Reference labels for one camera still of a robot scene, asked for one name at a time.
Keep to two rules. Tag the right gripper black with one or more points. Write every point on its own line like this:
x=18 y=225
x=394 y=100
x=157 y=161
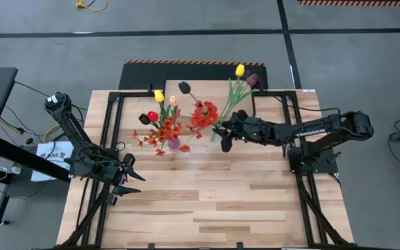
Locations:
x=252 y=130

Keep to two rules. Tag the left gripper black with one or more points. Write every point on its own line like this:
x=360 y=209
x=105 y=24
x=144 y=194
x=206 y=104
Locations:
x=111 y=173

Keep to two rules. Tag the red artificial flower bunch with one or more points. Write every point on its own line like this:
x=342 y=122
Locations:
x=203 y=114

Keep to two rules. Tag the maroon artificial tulip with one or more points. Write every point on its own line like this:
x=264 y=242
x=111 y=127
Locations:
x=252 y=80

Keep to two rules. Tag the yellow artificial tulip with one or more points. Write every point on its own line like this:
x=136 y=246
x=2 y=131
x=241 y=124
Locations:
x=159 y=96
x=240 y=70

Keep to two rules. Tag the pink glass vase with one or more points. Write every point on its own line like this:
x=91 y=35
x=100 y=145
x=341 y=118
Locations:
x=174 y=143

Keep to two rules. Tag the orange artificial flower bunch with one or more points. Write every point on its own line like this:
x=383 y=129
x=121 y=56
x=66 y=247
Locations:
x=167 y=133

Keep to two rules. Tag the black artificial tulip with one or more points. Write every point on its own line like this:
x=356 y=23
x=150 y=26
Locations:
x=144 y=119
x=184 y=87

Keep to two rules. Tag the cream artificial tulip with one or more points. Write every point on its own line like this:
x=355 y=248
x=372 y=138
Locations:
x=173 y=100

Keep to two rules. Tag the red artificial tulip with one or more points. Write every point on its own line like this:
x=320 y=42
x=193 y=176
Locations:
x=153 y=116

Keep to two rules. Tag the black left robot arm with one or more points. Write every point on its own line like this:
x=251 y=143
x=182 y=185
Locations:
x=75 y=139

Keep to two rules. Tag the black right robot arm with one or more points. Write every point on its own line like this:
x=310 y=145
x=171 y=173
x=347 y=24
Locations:
x=318 y=130

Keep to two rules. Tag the wooden shelf with black legs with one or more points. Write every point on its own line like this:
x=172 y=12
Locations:
x=207 y=90

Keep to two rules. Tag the black mat with striped edge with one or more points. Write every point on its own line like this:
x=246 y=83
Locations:
x=193 y=73

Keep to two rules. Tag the white printed paper sheet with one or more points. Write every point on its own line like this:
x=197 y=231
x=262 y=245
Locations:
x=47 y=152

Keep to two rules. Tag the orange black striped tape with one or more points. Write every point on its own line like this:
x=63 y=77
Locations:
x=359 y=2

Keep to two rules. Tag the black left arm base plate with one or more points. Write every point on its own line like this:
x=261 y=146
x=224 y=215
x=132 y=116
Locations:
x=72 y=169

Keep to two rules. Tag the black metal table frame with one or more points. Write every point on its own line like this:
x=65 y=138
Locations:
x=130 y=93

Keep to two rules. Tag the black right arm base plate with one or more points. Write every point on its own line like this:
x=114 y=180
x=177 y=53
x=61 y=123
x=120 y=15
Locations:
x=328 y=166

